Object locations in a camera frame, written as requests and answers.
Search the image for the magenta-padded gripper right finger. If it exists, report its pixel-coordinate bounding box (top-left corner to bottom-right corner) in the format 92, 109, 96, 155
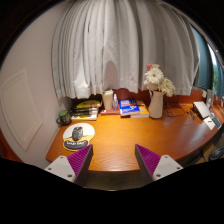
134, 144, 184, 186

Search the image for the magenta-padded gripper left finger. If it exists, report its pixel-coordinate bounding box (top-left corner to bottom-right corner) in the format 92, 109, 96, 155
44, 143, 95, 187

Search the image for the grey black computer mouse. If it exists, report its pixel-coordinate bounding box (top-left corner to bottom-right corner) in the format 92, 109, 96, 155
71, 126, 84, 142

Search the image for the white penguin print mouse pad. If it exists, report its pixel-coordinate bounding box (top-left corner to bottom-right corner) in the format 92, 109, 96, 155
62, 122, 96, 152

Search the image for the dark green mug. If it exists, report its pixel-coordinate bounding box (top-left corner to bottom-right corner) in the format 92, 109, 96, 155
55, 109, 73, 127

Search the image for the black spine book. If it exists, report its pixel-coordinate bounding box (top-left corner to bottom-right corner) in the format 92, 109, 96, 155
70, 107, 100, 115
70, 110, 99, 118

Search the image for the white ceramic jug vase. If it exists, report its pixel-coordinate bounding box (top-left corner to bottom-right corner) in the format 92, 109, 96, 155
147, 89, 166, 120

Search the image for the white flat sheet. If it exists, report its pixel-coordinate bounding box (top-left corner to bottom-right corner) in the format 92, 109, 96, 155
203, 116, 218, 131

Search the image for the white laptop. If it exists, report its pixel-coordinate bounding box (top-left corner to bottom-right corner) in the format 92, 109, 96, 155
192, 100, 212, 120

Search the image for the yellow and black cover book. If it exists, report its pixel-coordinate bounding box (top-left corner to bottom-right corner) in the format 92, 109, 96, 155
71, 99, 103, 111

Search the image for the blue cover book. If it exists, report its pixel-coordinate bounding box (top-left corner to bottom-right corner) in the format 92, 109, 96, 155
118, 98, 141, 117

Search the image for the red-brown book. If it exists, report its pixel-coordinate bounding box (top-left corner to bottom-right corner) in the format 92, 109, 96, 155
99, 107, 121, 116

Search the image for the clear spray bottle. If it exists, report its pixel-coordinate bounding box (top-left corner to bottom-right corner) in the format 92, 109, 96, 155
112, 93, 120, 112

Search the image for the white curtain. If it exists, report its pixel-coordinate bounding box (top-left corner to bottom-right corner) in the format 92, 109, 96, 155
50, 0, 200, 100

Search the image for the black cable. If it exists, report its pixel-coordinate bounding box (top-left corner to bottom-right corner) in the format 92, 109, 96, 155
163, 99, 186, 118

